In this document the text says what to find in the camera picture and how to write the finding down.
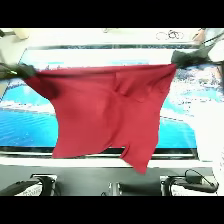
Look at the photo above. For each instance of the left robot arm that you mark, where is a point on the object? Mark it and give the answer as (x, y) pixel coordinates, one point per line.
(6, 70)

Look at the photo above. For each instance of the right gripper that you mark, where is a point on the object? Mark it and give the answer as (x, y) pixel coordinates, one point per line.
(185, 59)

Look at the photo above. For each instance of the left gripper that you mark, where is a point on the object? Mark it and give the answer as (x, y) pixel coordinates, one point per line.
(25, 71)

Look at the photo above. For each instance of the red T-shirt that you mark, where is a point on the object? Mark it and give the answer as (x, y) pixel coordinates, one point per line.
(106, 110)

